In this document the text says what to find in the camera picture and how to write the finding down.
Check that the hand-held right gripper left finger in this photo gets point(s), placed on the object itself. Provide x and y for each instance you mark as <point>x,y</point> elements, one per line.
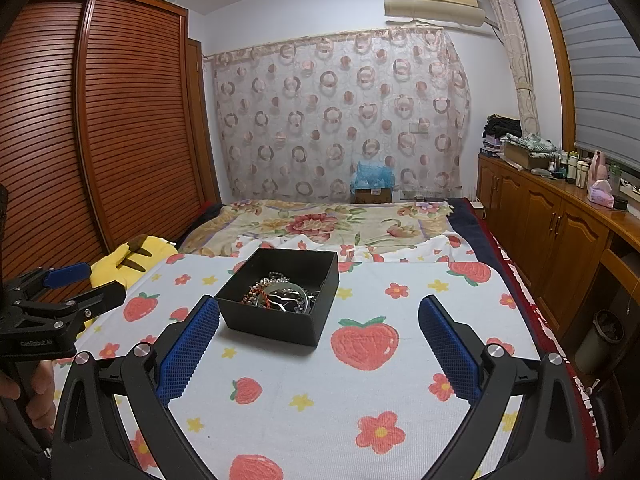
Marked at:
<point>187,345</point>

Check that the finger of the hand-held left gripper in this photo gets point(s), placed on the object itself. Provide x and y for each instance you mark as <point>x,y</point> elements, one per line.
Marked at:
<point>65,275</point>
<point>100,297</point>

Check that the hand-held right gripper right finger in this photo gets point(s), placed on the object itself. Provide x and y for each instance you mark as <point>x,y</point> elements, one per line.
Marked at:
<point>447,350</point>

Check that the black cardboard box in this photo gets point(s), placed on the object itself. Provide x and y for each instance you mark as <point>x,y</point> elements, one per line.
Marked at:
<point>280,327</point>

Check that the pale green jade bangle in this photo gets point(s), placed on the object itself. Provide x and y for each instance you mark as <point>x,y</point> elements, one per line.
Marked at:
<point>287,287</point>

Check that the person's left hand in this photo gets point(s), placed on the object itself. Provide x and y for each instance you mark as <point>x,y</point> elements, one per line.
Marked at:
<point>40,395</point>

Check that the yellow plush toy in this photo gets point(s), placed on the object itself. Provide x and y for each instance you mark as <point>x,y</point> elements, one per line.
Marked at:
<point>115,262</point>

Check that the dark red-edged bed cover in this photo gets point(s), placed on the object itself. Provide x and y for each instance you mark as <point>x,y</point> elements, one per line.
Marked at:
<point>520,290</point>

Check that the strawberry flower printed sheet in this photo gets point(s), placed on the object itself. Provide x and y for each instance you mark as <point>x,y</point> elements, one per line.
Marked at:
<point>310,390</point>

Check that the grey trash bin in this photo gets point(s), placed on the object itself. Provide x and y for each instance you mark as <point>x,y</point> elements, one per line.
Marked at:
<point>597,345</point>

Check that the wooden louvered wardrobe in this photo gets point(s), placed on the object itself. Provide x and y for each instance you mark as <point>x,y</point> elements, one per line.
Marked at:
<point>110,125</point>

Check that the wooden side cabinet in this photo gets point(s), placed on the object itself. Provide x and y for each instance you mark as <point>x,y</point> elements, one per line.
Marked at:
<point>540,220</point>

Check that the small cardboard box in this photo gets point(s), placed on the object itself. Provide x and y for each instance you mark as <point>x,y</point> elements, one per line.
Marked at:
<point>372,195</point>

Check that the blue mesh gift bag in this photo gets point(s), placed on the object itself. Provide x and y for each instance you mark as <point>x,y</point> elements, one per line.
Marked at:
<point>372,176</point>

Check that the cardboard box with cloth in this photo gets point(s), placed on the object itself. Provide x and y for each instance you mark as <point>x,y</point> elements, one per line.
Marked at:
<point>525,155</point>

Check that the pink tissue pack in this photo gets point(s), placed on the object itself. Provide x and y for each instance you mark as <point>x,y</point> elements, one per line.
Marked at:
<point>600,195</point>

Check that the white bottle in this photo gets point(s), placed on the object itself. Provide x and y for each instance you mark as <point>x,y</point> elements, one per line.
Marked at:
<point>583,174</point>

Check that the pile of folded clothes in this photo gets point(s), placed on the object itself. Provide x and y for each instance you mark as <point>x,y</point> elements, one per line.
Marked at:
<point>500,132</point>

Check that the pink bottle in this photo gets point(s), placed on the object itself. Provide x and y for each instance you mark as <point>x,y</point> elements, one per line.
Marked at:
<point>598,167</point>

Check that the green bottle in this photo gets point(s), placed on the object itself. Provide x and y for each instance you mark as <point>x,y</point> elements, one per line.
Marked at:
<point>614,180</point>

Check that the circle patterned sheer curtain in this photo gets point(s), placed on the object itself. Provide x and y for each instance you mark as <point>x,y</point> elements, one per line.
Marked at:
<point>340,120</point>

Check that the beige window curtain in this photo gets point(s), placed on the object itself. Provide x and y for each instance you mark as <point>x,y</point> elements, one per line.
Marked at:
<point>517,60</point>

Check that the grey window blind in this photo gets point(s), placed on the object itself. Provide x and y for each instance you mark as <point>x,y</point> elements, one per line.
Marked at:
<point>595,60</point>

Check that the beige wall air conditioner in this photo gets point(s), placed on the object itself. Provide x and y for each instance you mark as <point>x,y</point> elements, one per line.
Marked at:
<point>432,0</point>

